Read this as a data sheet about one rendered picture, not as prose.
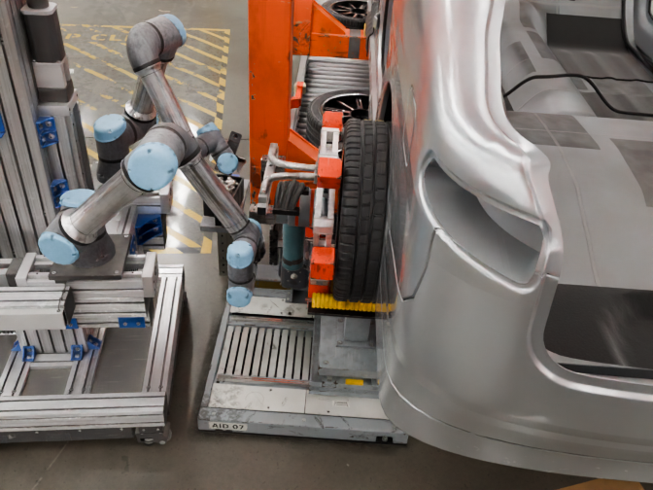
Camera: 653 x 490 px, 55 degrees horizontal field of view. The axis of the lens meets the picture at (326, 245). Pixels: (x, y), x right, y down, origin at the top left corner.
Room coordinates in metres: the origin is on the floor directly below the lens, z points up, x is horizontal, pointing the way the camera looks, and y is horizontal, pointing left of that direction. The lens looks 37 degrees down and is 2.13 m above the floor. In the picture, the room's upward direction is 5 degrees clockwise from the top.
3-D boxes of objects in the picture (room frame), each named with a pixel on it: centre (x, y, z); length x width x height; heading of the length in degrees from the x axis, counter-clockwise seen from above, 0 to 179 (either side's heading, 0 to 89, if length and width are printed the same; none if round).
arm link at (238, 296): (1.45, 0.25, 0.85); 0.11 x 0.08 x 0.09; 0
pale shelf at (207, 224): (2.52, 0.49, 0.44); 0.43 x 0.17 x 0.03; 1
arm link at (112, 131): (2.09, 0.83, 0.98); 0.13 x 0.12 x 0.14; 155
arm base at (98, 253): (1.60, 0.76, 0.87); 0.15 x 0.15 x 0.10
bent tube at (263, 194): (1.82, 0.14, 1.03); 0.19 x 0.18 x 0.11; 91
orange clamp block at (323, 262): (1.60, 0.01, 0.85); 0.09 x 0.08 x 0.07; 1
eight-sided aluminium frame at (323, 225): (1.92, 0.02, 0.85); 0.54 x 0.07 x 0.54; 1
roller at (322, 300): (1.80, -0.08, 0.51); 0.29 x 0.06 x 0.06; 91
